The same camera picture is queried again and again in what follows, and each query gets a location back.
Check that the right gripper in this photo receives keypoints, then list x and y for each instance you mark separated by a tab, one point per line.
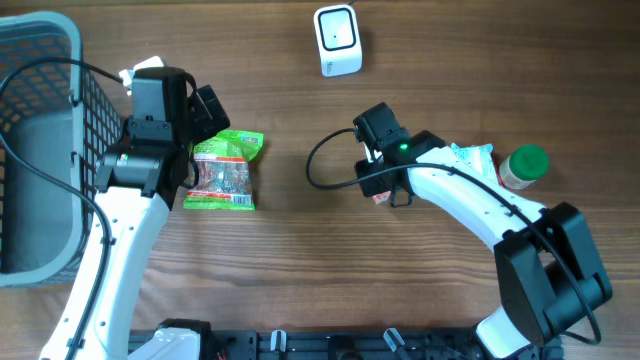
372	186

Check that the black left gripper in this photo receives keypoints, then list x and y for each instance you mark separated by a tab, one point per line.
205	126

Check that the green snack bag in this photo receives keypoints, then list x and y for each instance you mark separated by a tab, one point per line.
224	173

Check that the teal packet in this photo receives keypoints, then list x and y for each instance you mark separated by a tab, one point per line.
479	157

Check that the green lid jar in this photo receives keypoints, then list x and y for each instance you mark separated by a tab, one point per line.
523	167

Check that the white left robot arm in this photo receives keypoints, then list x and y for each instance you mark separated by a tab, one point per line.
137	181

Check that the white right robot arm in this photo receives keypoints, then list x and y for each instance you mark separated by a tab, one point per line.
550	273

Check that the white barcode scanner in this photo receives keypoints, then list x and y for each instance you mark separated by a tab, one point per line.
338	39

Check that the grey plastic shopping basket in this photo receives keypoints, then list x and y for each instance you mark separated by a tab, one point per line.
56	117

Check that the black mounting rail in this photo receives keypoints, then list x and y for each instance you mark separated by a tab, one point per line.
434	344

